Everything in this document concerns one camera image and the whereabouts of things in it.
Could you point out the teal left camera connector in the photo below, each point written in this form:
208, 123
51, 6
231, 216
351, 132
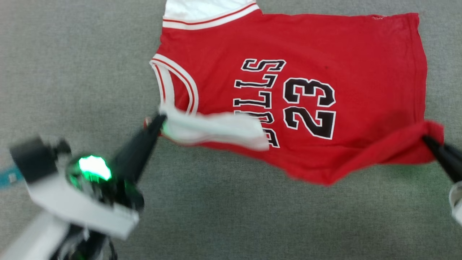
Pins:
11, 177

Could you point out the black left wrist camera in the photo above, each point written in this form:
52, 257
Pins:
36, 159

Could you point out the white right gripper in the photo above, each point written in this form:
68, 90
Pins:
457, 202

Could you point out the red white basketball jersey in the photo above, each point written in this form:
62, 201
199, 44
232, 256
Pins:
223, 47

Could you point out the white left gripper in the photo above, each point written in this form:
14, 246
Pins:
90, 202

